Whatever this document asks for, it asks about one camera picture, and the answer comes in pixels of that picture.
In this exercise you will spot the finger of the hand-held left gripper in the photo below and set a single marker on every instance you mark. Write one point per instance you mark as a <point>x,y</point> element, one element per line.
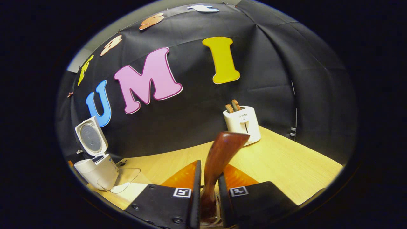
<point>70,163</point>

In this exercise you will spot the silver metal clip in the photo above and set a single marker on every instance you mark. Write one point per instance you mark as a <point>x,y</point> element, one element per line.
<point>79,151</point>

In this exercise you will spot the clear glass container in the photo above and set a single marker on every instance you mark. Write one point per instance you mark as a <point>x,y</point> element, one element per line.
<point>127,176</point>

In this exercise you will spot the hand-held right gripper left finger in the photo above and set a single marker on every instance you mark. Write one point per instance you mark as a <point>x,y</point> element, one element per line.
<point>195,203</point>

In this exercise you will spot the black backdrop cloth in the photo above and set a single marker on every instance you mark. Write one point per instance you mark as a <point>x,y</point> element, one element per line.
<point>270,79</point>

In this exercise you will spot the white toaster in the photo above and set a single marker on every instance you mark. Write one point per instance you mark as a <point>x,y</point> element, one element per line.
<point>243,127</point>

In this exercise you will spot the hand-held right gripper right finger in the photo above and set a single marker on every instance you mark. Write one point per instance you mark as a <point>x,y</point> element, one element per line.
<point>224,206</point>

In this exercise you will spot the brown wooden spoon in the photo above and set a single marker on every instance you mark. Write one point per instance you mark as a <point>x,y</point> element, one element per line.
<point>219,159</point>

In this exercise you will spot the white rice cooker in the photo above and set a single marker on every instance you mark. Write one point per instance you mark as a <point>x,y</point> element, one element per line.
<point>98,175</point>

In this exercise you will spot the toasted bread slice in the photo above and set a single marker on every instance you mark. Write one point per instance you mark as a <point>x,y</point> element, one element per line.
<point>237,104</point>
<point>229,108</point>

